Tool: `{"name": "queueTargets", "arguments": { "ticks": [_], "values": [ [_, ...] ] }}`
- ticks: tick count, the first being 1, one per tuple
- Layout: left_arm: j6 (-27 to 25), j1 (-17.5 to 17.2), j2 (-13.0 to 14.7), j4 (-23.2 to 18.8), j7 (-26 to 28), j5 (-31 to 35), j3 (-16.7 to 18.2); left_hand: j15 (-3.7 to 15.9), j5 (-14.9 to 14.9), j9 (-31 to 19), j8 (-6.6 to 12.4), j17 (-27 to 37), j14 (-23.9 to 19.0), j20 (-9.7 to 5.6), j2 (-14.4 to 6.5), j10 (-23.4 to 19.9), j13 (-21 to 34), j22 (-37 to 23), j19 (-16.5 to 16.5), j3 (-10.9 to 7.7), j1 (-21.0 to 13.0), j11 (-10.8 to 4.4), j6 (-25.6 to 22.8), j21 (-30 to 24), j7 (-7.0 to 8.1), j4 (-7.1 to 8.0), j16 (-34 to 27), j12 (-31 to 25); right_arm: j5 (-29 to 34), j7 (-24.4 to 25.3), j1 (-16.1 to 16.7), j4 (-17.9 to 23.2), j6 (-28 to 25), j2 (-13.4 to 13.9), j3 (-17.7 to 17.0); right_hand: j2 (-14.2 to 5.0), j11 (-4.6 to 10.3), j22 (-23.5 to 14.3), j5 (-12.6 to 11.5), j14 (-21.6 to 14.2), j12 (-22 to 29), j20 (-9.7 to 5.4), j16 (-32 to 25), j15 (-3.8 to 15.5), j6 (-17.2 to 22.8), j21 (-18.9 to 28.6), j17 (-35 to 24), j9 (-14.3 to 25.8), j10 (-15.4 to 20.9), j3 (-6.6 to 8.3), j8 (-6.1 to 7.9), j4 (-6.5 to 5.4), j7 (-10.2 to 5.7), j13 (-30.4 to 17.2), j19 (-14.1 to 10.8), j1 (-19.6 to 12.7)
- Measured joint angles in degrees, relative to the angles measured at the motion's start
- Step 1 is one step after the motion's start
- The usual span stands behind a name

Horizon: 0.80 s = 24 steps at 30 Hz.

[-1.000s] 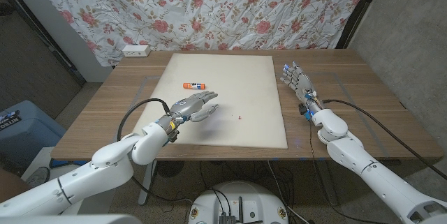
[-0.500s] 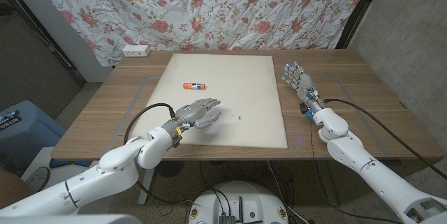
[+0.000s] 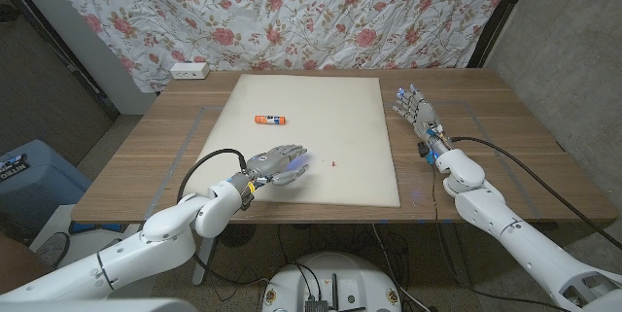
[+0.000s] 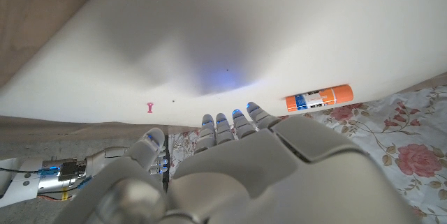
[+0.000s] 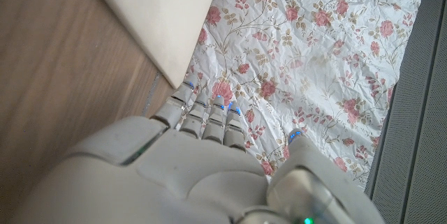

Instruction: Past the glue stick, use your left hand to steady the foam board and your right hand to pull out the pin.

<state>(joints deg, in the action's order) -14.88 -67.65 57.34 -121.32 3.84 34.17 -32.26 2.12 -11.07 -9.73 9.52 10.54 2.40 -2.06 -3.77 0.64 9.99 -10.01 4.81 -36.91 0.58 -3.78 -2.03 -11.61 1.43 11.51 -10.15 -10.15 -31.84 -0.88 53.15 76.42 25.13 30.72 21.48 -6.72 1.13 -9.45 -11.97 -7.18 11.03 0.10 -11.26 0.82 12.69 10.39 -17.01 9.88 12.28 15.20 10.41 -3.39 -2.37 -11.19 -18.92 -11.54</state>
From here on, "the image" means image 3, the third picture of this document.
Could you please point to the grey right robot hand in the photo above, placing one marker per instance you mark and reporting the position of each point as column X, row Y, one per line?
column 422, row 114

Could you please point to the grey shoe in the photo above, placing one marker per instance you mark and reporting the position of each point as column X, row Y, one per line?
column 53, row 249

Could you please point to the white table leg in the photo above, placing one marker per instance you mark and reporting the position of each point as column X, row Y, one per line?
column 201, row 268

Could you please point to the cream foam board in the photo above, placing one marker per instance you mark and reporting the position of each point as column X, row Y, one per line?
column 321, row 103

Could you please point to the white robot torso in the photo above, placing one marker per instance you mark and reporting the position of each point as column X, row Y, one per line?
column 97, row 306

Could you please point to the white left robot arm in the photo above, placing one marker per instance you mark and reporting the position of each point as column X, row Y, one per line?
column 160, row 249

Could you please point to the brown trouser leg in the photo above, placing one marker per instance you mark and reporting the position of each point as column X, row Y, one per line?
column 14, row 268

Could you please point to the floral backdrop cloth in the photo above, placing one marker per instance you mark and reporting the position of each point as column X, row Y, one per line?
column 291, row 10

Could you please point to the grey tape strip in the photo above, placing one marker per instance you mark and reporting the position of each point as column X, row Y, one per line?
column 193, row 132

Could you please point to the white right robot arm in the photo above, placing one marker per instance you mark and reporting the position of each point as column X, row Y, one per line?
column 525, row 244

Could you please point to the orange glue stick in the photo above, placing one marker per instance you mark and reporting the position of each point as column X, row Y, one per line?
column 269, row 119

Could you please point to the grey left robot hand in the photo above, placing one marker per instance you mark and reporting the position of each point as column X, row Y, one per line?
column 274, row 161

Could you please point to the white power strip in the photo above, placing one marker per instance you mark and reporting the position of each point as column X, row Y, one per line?
column 189, row 71

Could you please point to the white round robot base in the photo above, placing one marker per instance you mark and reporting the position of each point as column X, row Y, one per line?
column 350, row 273

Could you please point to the black backdrop stand pole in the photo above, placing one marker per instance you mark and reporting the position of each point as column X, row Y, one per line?
column 500, row 15

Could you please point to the blue plastic bin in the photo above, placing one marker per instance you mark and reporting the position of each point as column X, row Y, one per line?
column 44, row 185

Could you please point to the grey table leg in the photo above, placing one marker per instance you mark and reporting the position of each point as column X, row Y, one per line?
column 454, row 253

